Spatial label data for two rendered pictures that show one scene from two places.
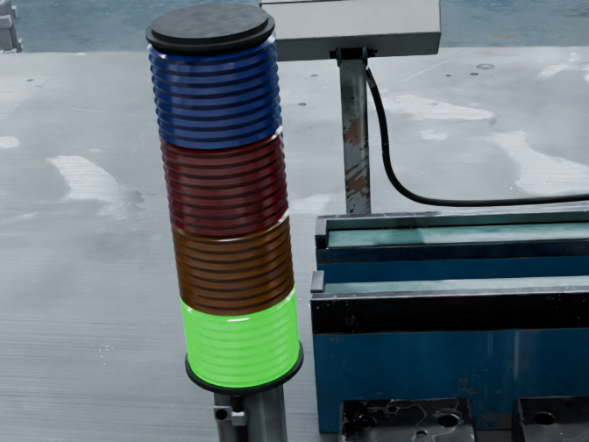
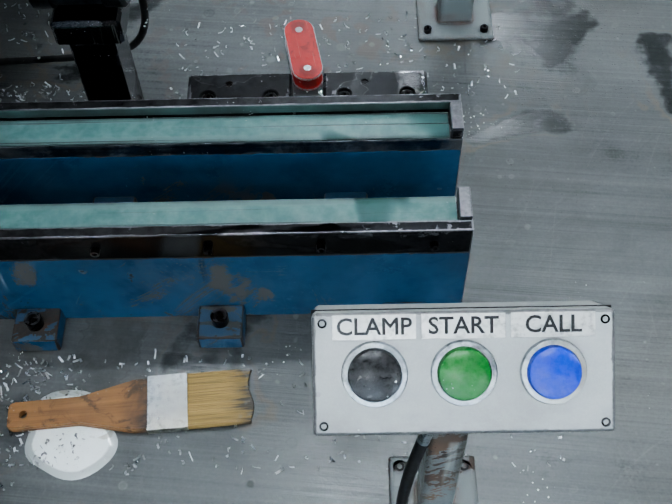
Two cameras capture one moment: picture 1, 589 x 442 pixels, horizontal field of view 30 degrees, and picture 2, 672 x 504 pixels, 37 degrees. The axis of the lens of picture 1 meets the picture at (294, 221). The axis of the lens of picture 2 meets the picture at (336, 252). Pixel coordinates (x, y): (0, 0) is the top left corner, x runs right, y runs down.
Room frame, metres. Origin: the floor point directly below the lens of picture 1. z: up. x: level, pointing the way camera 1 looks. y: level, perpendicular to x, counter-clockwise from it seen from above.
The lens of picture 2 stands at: (1.29, -0.15, 1.57)
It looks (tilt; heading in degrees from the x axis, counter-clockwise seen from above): 57 degrees down; 177
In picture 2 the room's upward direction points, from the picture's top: 2 degrees counter-clockwise
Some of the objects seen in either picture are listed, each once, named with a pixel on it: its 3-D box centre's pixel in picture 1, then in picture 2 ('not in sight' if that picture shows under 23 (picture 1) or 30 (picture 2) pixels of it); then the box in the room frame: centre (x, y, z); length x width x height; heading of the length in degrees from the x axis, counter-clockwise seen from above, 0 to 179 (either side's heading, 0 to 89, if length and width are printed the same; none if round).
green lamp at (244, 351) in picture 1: (240, 324); not in sight; (0.49, 0.03, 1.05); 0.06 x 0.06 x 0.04
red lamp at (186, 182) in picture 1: (224, 168); not in sight; (0.49, 0.03, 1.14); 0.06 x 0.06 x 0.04
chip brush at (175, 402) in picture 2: not in sight; (131, 406); (0.93, -0.31, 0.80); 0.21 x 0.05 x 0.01; 90
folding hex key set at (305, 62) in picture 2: not in sight; (303, 54); (0.54, -0.13, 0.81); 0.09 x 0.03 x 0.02; 5
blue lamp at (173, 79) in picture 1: (216, 82); not in sight; (0.49, 0.03, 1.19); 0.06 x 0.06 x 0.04
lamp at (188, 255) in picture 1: (233, 249); not in sight; (0.49, 0.03, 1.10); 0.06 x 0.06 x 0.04
